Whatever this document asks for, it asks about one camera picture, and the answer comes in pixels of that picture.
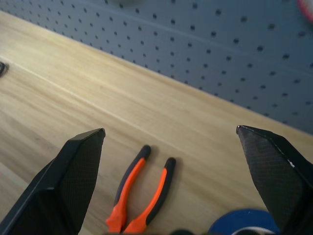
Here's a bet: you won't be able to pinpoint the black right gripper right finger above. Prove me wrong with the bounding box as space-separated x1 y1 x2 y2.
236 125 313 233

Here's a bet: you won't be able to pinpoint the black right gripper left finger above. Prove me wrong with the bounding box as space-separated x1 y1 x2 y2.
0 128 106 235

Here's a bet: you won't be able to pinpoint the grey pegboard panel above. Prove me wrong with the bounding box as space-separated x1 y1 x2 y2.
0 0 313 135

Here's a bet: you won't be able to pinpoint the blue tape roll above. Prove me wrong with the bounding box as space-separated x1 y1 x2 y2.
207 208 281 235

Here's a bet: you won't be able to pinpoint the orange and black pliers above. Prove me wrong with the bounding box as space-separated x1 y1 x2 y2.
105 144 177 234

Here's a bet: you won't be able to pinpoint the pink and white object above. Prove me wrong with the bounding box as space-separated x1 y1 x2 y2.
296 0 313 24

